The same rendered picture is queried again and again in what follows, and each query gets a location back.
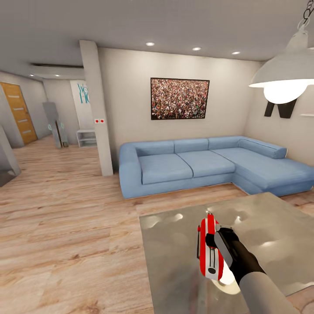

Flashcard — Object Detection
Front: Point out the radio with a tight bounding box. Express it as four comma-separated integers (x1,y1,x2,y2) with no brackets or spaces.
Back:
197,213,224,280

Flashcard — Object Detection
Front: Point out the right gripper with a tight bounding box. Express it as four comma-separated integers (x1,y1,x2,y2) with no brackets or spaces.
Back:
205,233,218,248

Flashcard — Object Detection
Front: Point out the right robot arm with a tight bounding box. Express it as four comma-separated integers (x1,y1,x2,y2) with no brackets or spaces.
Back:
205,224,301,314

